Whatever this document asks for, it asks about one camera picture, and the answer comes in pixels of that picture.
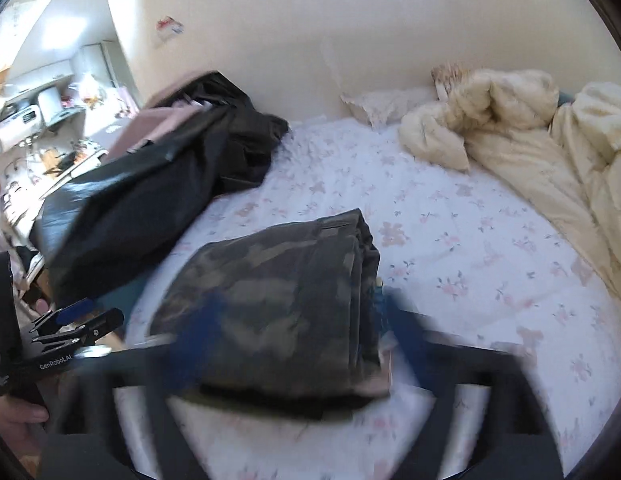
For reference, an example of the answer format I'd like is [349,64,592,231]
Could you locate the black jacket pile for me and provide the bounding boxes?
[33,72,289,307]

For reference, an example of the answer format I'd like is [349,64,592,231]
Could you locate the camouflage pants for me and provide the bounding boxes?
[149,209,382,396]

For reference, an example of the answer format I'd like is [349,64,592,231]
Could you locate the cream fluffy blanket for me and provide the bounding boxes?
[399,65,621,300]

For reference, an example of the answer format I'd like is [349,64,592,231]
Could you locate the white floral bed sheet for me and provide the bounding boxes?
[125,119,621,479]

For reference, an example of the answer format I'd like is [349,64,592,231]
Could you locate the white pillow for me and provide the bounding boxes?
[341,87,437,129]

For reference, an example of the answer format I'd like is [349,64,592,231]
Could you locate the cluttered kitchen counter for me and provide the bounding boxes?
[0,39,141,241]

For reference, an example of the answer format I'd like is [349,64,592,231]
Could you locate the person's left hand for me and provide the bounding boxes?
[0,396,49,457]

